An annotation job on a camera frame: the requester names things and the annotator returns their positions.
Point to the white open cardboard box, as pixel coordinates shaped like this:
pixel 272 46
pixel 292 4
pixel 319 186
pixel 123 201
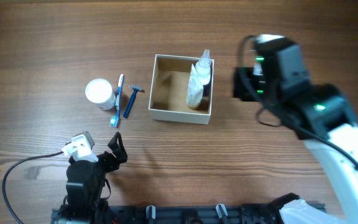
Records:
pixel 169 88

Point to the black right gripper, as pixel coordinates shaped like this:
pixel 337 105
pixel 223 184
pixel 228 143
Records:
pixel 242 83

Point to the clear bottle dark liquid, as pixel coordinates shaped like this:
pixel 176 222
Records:
pixel 203 68

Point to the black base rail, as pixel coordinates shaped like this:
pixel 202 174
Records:
pixel 245 213

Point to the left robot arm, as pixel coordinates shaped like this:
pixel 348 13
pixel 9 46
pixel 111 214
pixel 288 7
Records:
pixel 86 178

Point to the cotton swab tub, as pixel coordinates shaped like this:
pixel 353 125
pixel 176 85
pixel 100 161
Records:
pixel 100 92

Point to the blue white toothbrush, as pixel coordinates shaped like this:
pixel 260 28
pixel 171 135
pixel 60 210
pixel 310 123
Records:
pixel 114 121

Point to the blue disposable razor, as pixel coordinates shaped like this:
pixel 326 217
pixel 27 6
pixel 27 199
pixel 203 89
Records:
pixel 131 101

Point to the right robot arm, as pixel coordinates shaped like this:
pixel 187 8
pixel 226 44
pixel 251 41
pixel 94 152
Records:
pixel 272 71

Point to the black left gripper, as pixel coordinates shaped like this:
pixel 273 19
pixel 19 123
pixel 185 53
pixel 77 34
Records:
pixel 105 158

